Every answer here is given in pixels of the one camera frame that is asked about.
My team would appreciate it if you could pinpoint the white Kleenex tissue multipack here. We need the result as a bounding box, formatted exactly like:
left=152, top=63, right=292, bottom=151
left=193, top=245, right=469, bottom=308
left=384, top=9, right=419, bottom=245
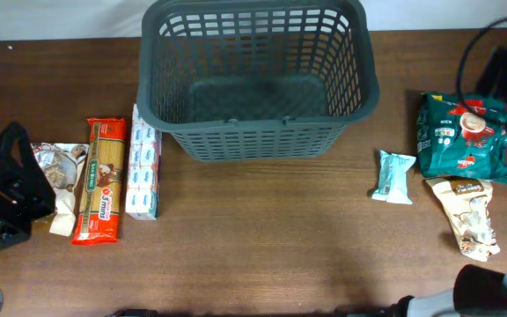
left=125, top=104, right=162, bottom=220

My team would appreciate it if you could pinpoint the brown white cookie bag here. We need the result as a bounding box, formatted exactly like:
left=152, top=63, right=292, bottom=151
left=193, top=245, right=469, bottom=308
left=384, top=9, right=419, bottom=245
left=31, top=143, right=89, bottom=237

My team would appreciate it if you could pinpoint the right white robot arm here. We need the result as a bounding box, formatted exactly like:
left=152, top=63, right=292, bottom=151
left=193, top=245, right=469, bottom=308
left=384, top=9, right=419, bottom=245
left=383, top=48, right=507, bottom=316

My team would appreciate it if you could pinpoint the green Nescafe coffee bag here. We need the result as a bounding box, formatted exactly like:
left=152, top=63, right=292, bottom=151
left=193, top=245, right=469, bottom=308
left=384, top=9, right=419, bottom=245
left=416, top=92, right=507, bottom=183

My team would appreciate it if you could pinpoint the San Remo spaghetti packet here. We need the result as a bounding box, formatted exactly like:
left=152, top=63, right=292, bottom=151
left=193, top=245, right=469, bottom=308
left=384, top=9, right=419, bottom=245
left=71, top=118, right=127, bottom=246

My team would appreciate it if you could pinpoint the beige brown snack bag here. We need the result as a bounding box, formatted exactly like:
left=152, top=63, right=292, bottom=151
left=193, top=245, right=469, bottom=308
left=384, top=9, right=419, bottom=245
left=426, top=176, right=500, bottom=262

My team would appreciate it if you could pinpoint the grey plastic shopping basket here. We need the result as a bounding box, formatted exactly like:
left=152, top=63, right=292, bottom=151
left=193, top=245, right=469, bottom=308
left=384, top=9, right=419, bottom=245
left=136, top=0, right=379, bottom=162

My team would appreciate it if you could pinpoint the light blue snack packet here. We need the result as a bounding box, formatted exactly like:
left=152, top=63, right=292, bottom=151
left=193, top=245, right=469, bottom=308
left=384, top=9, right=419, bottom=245
left=371, top=151, right=416, bottom=205

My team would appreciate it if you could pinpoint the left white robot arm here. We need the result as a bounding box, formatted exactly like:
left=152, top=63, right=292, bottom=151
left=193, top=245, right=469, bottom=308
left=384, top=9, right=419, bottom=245
left=0, top=122, right=55, bottom=313

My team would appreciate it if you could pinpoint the right black cable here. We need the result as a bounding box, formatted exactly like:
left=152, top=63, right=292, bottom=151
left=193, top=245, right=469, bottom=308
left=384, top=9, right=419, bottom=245
left=455, top=15, right=507, bottom=131

